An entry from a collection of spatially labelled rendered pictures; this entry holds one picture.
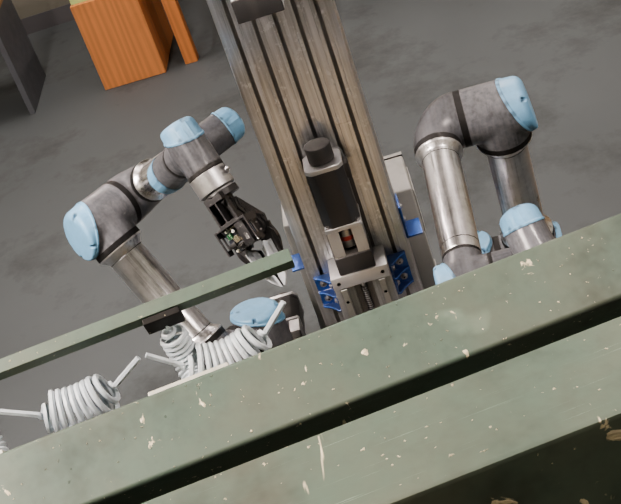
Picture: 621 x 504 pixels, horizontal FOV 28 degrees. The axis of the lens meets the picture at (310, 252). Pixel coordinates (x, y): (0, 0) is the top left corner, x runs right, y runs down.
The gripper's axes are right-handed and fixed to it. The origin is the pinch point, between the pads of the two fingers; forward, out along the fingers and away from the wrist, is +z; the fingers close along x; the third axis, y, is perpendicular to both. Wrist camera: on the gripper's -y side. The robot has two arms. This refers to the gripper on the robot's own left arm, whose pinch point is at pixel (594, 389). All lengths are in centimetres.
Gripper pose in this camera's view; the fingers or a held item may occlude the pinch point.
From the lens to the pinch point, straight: 209.1
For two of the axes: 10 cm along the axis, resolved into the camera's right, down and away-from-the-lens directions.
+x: -1.8, 5.6, 8.1
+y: 9.3, -1.8, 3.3
